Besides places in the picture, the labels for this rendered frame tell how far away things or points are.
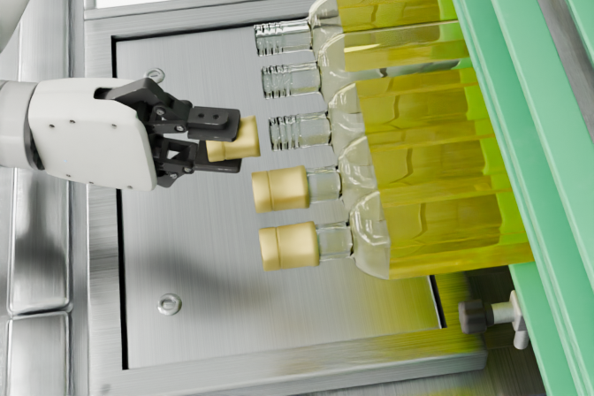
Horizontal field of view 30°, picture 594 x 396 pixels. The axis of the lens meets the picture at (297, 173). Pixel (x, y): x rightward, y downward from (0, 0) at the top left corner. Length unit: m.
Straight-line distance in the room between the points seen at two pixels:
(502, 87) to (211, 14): 0.43
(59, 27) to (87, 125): 0.35
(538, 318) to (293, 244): 0.20
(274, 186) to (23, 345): 0.27
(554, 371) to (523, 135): 0.18
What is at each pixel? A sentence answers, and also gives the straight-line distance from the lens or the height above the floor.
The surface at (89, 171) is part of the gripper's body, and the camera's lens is 0.96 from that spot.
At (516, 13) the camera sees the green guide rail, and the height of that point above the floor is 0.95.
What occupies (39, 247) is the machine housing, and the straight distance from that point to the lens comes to 1.06.
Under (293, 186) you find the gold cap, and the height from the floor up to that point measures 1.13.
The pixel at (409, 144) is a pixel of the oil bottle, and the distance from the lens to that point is 0.90.
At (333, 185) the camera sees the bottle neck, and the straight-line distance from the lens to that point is 0.89.
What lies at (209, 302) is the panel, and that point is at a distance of 0.99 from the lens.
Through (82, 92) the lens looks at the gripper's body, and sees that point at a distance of 0.93.
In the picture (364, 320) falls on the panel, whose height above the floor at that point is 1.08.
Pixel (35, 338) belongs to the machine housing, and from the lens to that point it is 1.01.
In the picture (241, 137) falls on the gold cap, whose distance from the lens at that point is 0.92.
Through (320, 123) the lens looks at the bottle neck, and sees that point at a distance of 0.93.
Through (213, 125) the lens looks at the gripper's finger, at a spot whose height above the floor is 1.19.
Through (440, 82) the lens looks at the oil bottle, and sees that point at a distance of 0.94.
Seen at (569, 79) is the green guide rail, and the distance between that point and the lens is 0.81.
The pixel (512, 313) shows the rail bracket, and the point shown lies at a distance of 0.90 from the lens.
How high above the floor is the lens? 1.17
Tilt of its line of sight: 3 degrees down
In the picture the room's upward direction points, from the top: 97 degrees counter-clockwise
